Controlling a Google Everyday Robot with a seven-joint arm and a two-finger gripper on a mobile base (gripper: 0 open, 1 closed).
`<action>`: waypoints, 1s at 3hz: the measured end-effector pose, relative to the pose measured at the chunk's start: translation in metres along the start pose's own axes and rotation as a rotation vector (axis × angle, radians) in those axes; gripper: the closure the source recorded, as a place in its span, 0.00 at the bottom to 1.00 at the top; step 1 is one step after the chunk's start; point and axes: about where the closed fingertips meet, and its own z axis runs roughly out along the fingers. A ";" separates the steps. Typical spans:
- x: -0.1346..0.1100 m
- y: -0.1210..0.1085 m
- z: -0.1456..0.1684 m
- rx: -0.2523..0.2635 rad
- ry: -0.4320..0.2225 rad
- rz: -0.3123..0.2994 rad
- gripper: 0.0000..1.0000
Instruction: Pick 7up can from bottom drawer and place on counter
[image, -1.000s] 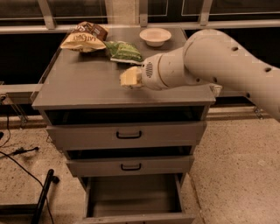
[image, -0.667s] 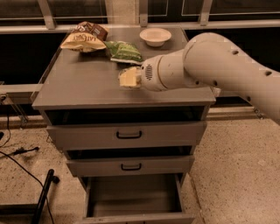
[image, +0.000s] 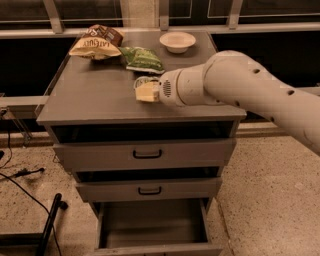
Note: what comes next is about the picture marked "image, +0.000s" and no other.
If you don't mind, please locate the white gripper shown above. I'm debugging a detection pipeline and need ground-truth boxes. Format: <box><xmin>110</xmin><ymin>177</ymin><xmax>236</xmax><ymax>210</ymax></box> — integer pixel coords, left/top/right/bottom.
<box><xmin>135</xmin><ymin>69</ymin><xmax>184</xmax><ymax>106</ymax></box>

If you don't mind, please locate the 7up soda can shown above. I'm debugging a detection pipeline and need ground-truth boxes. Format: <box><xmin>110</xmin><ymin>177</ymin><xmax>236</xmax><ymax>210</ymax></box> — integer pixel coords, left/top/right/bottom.
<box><xmin>133</xmin><ymin>76</ymin><xmax>159</xmax><ymax>89</ymax></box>

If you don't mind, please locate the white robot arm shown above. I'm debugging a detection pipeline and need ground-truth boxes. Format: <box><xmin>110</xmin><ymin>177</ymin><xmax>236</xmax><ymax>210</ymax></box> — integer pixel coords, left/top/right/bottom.
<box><xmin>134</xmin><ymin>51</ymin><xmax>320</xmax><ymax>155</ymax></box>

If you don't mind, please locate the grey top drawer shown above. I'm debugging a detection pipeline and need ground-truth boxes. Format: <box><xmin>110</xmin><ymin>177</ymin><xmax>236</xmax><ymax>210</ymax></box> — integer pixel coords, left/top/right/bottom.
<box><xmin>53</xmin><ymin>121</ymin><xmax>235</xmax><ymax>171</ymax></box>

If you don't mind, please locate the grey drawer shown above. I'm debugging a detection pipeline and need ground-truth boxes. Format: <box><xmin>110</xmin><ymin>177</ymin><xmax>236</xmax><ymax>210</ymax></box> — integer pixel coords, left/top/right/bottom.
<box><xmin>76</xmin><ymin>167</ymin><xmax>222</xmax><ymax>202</ymax></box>
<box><xmin>53</xmin><ymin>121</ymin><xmax>235</xmax><ymax>171</ymax></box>
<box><xmin>90</xmin><ymin>199</ymin><xmax>222</xmax><ymax>256</ymax></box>

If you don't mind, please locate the grey drawer cabinet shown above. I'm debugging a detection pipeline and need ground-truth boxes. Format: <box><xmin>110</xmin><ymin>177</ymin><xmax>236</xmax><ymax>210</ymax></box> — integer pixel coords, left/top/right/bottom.
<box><xmin>35</xmin><ymin>30</ymin><xmax>247</xmax><ymax>256</ymax></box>

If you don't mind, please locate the grey middle drawer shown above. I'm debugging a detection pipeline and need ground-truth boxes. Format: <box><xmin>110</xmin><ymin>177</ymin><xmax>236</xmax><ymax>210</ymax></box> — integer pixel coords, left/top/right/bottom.
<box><xmin>76</xmin><ymin>167</ymin><xmax>222</xmax><ymax>202</ymax></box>

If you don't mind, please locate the grey bottom drawer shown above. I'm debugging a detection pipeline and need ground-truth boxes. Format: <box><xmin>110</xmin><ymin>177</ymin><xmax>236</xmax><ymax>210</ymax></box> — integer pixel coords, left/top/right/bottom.
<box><xmin>90</xmin><ymin>199</ymin><xmax>222</xmax><ymax>256</ymax></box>

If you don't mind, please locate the green chip bag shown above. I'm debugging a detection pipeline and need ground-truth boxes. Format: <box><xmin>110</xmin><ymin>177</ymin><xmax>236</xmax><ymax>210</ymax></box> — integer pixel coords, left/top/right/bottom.
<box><xmin>119</xmin><ymin>47</ymin><xmax>165</xmax><ymax>74</ymax></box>

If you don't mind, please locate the white bowl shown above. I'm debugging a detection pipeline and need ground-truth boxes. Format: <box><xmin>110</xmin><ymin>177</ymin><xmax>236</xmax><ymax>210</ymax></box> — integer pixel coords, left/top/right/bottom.
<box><xmin>159</xmin><ymin>32</ymin><xmax>196</xmax><ymax>54</ymax></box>

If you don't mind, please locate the brown yellow chip bag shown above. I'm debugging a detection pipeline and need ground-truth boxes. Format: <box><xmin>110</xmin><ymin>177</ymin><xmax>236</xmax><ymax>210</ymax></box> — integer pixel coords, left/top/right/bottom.
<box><xmin>69</xmin><ymin>24</ymin><xmax>124</xmax><ymax>60</ymax></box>

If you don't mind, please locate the black stand leg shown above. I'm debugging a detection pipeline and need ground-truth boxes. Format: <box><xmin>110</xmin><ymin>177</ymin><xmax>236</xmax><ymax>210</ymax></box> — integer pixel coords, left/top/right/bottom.
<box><xmin>0</xmin><ymin>193</ymin><xmax>68</xmax><ymax>256</ymax></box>

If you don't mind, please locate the black top drawer handle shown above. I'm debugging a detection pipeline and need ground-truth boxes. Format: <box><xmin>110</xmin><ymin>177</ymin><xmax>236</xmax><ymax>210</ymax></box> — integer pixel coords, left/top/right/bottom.
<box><xmin>132</xmin><ymin>149</ymin><xmax>162</xmax><ymax>159</ymax></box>

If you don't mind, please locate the black drawer handle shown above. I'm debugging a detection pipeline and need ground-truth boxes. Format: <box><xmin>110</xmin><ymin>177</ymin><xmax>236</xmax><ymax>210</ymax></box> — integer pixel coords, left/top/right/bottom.
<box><xmin>132</xmin><ymin>149</ymin><xmax>162</xmax><ymax>159</ymax></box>
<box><xmin>138</xmin><ymin>186</ymin><xmax>162</xmax><ymax>196</ymax></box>

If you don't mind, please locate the black middle drawer handle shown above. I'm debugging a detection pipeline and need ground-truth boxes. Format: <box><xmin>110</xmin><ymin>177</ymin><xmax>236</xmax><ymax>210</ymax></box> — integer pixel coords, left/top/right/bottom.
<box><xmin>138</xmin><ymin>186</ymin><xmax>162</xmax><ymax>196</ymax></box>

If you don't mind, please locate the metal railing frame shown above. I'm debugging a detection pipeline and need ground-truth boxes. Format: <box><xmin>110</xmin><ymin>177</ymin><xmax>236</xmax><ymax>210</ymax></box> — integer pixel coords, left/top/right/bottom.
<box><xmin>0</xmin><ymin>0</ymin><xmax>320</xmax><ymax>148</ymax></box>

